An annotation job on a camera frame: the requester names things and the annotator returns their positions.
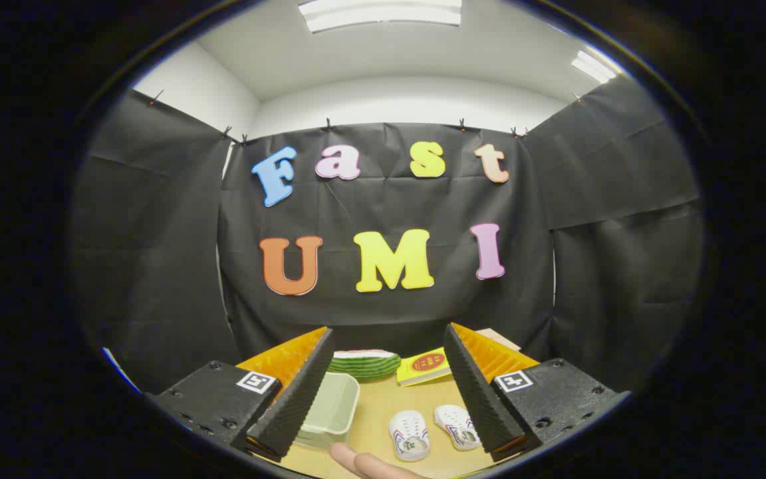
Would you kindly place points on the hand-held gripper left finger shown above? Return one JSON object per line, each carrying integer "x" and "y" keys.
{"x": 296, "y": 399}

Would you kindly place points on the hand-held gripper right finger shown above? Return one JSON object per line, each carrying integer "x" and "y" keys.
{"x": 473, "y": 392}

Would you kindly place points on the pale green storage box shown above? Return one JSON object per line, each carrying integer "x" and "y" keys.
{"x": 330, "y": 406}

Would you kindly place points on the white canvas shoe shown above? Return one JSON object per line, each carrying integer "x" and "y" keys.
{"x": 409, "y": 432}
{"x": 456, "y": 422}

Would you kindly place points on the yellow book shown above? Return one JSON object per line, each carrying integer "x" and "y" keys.
{"x": 423, "y": 366}

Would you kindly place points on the beige book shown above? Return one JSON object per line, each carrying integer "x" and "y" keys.
{"x": 499, "y": 338}

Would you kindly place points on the watermelon slice plush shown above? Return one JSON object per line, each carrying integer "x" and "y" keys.
{"x": 366, "y": 366}

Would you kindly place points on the black backdrop cloth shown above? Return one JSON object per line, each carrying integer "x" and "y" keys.
{"x": 383, "y": 206}

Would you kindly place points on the ceiling light panel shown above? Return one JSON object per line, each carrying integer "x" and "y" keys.
{"x": 592, "y": 66}
{"x": 380, "y": 13}

